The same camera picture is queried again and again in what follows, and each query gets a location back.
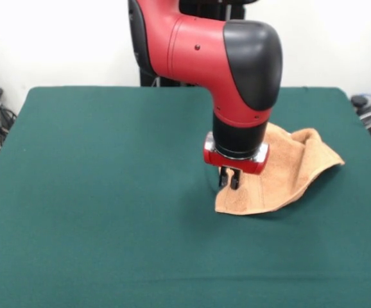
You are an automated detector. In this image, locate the dark green table cloth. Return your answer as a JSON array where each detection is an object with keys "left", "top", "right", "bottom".
[{"left": 0, "top": 85, "right": 371, "bottom": 308}]

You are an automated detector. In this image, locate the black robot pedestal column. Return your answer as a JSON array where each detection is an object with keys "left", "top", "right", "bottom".
[{"left": 139, "top": 0, "right": 247, "bottom": 87}]

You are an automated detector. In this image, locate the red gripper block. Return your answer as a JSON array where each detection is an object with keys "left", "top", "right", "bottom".
[{"left": 203, "top": 132, "right": 270, "bottom": 191}]

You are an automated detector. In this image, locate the tan terry towel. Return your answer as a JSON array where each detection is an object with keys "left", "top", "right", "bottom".
[{"left": 214, "top": 123, "right": 346, "bottom": 216}]

